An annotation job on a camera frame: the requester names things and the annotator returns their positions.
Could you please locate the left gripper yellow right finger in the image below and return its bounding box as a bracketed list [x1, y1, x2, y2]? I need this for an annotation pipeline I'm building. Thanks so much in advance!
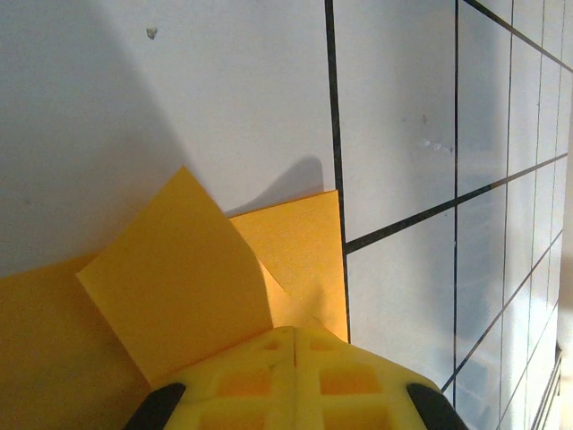
[294, 326, 469, 430]

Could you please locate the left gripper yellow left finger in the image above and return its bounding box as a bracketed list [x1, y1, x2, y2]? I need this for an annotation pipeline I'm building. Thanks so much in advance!
[127, 326, 296, 430]

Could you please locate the orange cloth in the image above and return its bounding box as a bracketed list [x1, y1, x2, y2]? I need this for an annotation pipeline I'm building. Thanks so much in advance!
[0, 165, 350, 430]

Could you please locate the aluminium side rail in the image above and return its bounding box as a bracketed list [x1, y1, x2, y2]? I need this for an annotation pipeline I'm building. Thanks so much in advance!
[530, 342, 573, 430]

